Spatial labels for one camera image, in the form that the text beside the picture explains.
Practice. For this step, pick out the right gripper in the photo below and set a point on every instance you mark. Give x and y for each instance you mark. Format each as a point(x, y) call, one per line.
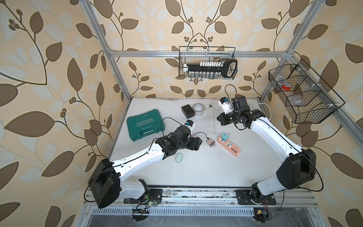
point(222, 119)

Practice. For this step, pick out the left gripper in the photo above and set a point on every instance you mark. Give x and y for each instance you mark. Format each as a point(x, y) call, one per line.
point(197, 144)

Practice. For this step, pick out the teal charger plug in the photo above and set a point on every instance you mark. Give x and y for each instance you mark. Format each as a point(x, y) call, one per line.
point(224, 136)

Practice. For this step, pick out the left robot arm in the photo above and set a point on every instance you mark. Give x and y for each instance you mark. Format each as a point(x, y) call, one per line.
point(109, 180)

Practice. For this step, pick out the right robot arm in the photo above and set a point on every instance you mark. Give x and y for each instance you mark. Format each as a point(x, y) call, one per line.
point(298, 164)

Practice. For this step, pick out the mint earbud case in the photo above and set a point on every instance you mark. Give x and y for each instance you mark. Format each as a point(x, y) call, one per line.
point(179, 157)

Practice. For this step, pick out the black box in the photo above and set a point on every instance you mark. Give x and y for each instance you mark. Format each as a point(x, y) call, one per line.
point(188, 111)

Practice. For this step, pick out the clear tape roll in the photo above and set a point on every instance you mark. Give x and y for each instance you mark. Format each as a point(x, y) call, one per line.
point(199, 109)

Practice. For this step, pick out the orange power strip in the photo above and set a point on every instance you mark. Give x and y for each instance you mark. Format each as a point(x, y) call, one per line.
point(229, 146)

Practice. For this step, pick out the green tool case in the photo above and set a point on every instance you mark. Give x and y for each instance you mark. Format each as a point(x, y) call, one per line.
point(145, 124)

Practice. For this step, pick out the black white tool set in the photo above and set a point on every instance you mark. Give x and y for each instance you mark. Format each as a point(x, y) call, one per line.
point(225, 69)

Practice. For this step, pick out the red white item in basket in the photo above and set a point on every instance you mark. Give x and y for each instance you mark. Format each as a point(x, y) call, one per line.
point(286, 86)

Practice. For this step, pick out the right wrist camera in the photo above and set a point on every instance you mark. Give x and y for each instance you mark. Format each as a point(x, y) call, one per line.
point(226, 105)

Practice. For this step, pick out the right wire basket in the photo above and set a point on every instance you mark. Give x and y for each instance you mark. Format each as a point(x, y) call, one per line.
point(311, 99)

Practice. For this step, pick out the wire basket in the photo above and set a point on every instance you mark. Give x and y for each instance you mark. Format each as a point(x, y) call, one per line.
point(196, 54)
point(311, 99)

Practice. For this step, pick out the back wire basket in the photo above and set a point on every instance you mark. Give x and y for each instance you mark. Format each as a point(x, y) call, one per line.
point(196, 54)

